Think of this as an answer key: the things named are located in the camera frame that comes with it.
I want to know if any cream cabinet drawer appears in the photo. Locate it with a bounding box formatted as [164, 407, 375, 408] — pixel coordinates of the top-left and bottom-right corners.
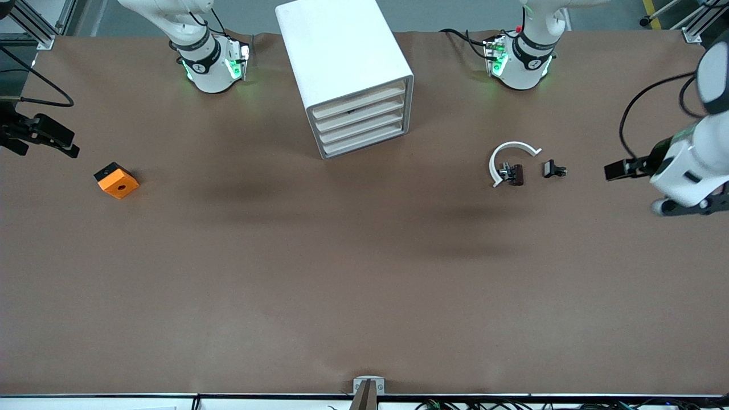
[314, 96, 407, 132]
[317, 109, 407, 145]
[321, 122, 408, 158]
[312, 81, 407, 120]

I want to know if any white drawer cabinet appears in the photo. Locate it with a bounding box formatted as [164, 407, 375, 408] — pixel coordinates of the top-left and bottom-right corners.
[275, 0, 415, 161]

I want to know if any orange block with black side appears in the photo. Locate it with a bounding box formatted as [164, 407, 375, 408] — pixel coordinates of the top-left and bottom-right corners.
[93, 162, 140, 200]

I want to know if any brown small clip component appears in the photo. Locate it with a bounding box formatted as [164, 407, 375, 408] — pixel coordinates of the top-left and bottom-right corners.
[498, 162, 525, 187]

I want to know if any white curved plastic arc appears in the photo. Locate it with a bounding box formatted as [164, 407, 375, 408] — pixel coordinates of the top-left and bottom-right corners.
[489, 141, 542, 188]

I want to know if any brown table cover sheet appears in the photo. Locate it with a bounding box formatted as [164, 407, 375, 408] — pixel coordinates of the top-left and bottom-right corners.
[0, 30, 729, 396]

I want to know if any aluminium frame post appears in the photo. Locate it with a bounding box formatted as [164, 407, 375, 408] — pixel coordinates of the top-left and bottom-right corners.
[638, 0, 729, 45]
[0, 0, 77, 51]

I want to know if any black cable on table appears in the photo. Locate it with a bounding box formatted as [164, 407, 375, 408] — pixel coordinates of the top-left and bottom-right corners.
[439, 27, 493, 60]

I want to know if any black cable bundle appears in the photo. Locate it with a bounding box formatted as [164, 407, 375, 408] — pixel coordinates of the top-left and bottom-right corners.
[415, 399, 729, 410]

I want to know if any white table edge rail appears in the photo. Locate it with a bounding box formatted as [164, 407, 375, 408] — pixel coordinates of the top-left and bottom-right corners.
[0, 393, 729, 410]

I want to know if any grey metal table bracket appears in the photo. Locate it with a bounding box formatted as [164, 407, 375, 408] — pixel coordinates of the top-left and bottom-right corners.
[353, 376, 386, 395]

